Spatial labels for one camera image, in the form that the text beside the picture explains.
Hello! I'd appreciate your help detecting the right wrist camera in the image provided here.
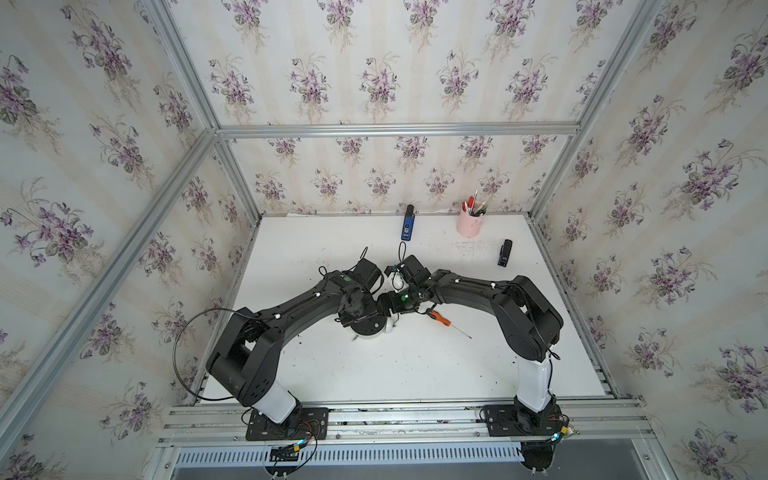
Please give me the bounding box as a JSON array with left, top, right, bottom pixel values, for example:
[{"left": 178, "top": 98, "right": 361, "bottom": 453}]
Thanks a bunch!
[{"left": 384, "top": 255, "right": 431, "bottom": 290}]

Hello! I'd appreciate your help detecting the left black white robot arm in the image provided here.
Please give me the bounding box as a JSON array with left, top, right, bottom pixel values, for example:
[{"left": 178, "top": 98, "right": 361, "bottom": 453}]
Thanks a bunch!
[{"left": 205, "top": 267, "right": 384, "bottom": 428}]

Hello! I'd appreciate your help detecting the aluminium mounting rail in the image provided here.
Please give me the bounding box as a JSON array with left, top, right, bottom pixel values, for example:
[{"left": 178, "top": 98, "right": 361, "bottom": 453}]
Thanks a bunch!
[{"left": 157, "top": 397, "right": 656, "bottom": 448}]

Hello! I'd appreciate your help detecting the pink pen cup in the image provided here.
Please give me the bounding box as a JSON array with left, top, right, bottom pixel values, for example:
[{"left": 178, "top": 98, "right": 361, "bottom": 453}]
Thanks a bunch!
[{"left": 456, "top": 210, "right": 484, "bottom": 238}]

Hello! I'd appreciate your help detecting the aluminium frame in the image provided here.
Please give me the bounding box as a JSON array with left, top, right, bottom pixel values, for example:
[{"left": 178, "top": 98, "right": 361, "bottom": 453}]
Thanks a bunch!
[{"left": 1, "top": 1, "right": 662, "bottom": 455}]

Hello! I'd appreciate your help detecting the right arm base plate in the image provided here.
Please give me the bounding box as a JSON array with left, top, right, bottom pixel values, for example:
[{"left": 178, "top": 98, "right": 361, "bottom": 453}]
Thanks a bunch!
[{"left": 479, "top": 397, "right": 570, "bottom": 439}]

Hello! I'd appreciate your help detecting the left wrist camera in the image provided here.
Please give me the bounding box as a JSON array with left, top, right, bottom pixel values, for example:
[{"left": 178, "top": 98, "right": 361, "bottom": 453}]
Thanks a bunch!
[{"left": 348, "top": 258, "right": 384, "bottom": 294}]

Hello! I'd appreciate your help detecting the blue black stapler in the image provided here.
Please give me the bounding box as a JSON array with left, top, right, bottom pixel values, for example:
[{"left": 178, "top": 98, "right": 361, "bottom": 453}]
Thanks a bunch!
[{"left": 401, "top": 204, "right": 416, "bottom": 242}]

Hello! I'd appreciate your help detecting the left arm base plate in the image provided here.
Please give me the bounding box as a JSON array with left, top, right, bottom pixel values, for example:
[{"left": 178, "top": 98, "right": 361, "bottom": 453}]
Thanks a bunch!
[{"left": 245, "top": 407, "right": 330, "bottom": 441}]

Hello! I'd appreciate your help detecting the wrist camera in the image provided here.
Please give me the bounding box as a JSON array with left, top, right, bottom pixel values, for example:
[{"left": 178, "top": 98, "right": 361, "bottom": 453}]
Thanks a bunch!
[
  {"left": 384, "top": 255, "right": 431, "bottom": 290},
  {"left": 348, "top": 258, "right": 384, "bottom": 294}
]

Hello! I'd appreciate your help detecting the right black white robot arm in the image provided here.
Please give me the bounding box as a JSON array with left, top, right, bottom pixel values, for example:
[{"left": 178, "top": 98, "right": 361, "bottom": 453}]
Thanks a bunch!
[{"left": 377, "top": 269, "right": 564, "bottom": 431}]

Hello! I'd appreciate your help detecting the white twin bell alarm clock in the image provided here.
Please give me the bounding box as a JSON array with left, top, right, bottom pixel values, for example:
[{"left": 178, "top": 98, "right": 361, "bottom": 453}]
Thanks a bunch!
[{"left": 351, "top": 314, "right": 400, "bottom": 338}]

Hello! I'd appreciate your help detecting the orange handled screwdriver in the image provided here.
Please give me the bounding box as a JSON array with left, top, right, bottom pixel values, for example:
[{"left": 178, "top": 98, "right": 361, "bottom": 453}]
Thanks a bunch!
[{"left": 425, "top": 309, "right": 471, "bottom": 339}]

